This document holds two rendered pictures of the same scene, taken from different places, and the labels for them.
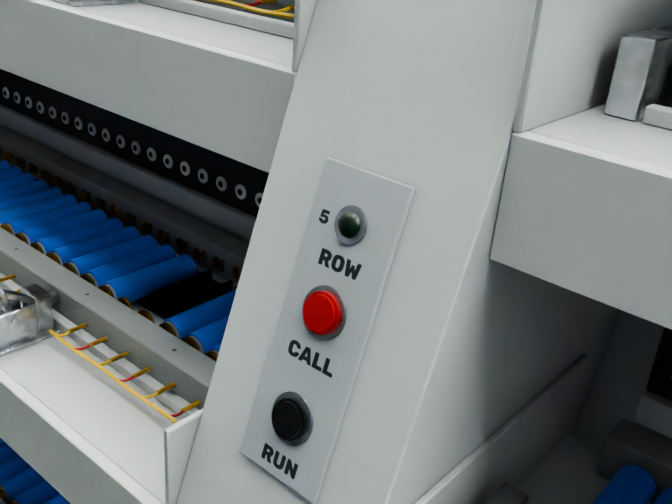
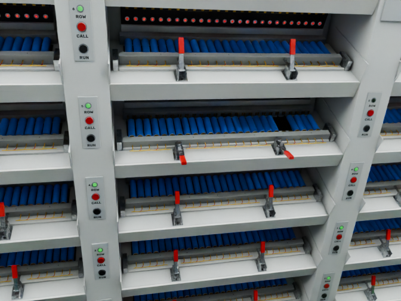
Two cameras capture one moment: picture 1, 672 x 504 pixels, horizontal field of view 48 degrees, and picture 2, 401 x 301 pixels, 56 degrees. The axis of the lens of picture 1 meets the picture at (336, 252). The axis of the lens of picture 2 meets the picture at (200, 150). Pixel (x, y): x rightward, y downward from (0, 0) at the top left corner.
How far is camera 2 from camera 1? 1.01 m
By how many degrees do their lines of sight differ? 48
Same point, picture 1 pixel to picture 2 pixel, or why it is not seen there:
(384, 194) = (378, 94)
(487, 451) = not seen: hidden behind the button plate
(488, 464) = not seen: hidden behind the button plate
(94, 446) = (320, 153)
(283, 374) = (364, 123)
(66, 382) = (299, 150)
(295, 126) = (361, 89)
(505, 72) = (392, 74)
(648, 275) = not seen: outside the picture
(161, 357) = (312, 135)
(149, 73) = (323, 88)
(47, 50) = (289, 91)
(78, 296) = (283, 135)
